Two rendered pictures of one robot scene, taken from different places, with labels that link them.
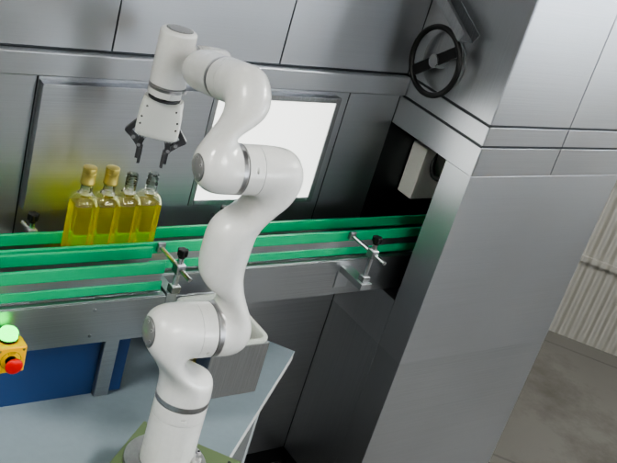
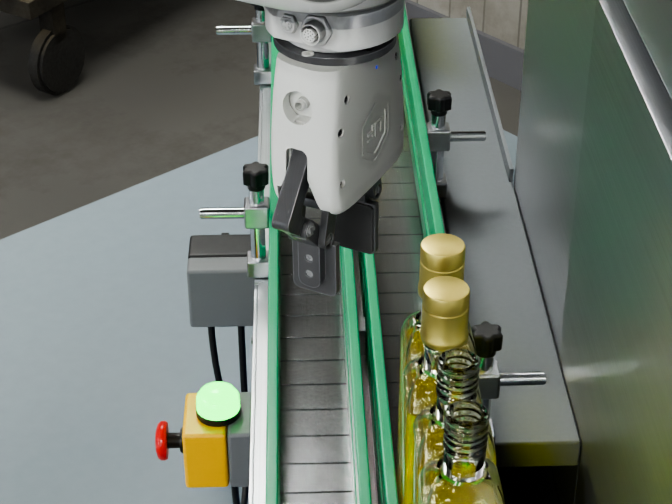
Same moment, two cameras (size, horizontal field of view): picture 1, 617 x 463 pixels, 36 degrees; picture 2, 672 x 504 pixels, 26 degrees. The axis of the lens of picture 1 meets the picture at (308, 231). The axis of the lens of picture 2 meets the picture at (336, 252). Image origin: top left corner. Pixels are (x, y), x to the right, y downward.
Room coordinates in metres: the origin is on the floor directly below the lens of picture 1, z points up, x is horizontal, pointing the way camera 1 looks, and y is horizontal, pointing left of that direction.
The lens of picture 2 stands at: (2.60, -0.22, 1.93)
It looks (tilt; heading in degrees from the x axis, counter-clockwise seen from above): 33 degrees down; 130
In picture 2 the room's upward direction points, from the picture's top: straight up
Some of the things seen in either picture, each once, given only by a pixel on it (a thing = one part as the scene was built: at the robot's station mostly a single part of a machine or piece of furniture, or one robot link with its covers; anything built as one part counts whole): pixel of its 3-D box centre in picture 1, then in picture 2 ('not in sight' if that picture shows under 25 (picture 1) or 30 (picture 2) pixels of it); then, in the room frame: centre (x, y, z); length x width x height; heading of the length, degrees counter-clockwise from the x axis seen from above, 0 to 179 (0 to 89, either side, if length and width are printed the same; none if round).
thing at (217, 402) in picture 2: (8, 333); (217, 400); (1.79, 0.58, 1.01); 0.04 x 0.04 x 0.03
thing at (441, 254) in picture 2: (88, 175); (441, 268); (2.07, 0.54, 1.31); 0.04 x 0.04 x 0.04
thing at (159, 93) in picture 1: (167, 90); (332, 10); (2.08, 0.40, 1.57); 0.09 x 0.08 x 0.03; 102
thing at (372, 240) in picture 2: (135, 147); (363, 198); (2.07, 0.45, 1.42); 0.03 x 0.03 x 0.07; 12
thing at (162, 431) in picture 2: (12, 364); (172, 440); (1.75, 0.55, 0.96); 0.04 x 0.03 x 0.04; 132
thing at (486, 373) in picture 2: (27, 232); (505, 389); (2.06, 0.66, 1.11); 0.07 x 0.04 x 0.13; 42
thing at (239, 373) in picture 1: (208, 340); not in sight; (2.14, 0.17, 0.92); 0.27 x 0.17 x 0.15; 42
